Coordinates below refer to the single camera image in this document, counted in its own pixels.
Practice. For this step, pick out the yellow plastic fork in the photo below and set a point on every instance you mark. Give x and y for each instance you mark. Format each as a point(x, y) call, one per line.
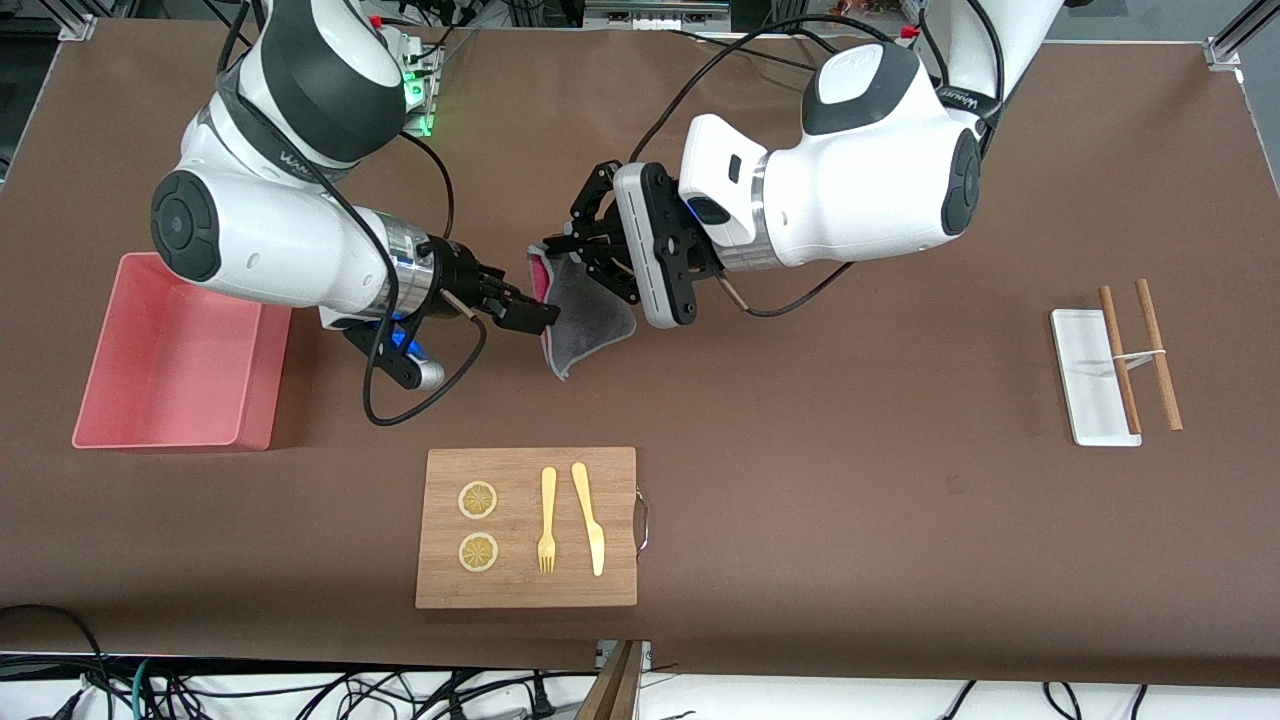
point(547, 500)

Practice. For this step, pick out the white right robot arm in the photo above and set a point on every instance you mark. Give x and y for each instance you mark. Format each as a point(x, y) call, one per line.
point(270, 250)

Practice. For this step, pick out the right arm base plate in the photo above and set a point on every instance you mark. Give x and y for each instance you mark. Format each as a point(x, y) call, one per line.
point(425, 110)

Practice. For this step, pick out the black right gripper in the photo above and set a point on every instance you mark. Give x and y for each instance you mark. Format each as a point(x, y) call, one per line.
point(452, 277)

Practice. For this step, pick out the wooden beam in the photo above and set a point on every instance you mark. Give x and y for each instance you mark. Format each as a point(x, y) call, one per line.
point(615, 695)

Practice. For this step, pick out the pink plastic bin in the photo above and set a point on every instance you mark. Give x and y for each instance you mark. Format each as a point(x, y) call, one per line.
point(170, 380)

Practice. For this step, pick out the white rectangular tray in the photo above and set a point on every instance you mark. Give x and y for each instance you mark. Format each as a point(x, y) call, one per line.
point(1080, 380)

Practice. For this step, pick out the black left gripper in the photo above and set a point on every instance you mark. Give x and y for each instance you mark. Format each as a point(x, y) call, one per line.
point(597, 231)

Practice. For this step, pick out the lemon slice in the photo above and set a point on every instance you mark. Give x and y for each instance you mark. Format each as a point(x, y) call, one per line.
point(478, 552)
point(478, 500)

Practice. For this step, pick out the aluminium frame rail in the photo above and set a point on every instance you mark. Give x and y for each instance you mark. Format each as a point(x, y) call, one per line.
point(1225, 52)
point(78, 25)

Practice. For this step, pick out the yellow plastic knife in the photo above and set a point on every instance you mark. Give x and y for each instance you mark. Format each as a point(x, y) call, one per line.
point(590, 520)

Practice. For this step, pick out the wooden cutting board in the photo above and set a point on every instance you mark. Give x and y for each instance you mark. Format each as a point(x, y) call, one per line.
point(520, 590)

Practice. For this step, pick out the gray cloth pink lining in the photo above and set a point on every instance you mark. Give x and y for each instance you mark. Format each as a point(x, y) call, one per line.
point(585, 320)

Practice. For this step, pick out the small metal bracket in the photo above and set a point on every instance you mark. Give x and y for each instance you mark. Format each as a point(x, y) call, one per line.
point(645, 655)

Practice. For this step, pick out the gray metal box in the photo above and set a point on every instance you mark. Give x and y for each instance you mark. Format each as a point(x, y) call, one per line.
point(650, 18)

